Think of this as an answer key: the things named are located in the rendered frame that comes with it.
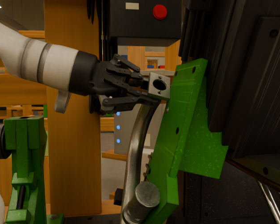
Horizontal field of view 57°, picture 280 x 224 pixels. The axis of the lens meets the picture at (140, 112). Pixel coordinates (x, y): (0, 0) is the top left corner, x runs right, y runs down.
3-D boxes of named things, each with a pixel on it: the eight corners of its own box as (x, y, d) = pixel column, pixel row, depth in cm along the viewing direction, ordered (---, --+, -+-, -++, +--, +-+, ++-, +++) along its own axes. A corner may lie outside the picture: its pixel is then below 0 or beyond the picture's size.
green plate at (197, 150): (214, 215, 37) (254, 74, 36) (160, 204, 36) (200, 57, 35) (187, 186, 48) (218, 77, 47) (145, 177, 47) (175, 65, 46)
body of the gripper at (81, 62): (65, 70, 40) (124, 86, 41) (78, 38, 45) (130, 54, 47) (62, 102, 45) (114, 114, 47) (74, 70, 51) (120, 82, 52)
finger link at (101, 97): (92, 94, 45) (104, 91, 46) (102, 114, 43) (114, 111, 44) (94, 84, 43) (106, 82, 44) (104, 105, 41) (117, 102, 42)
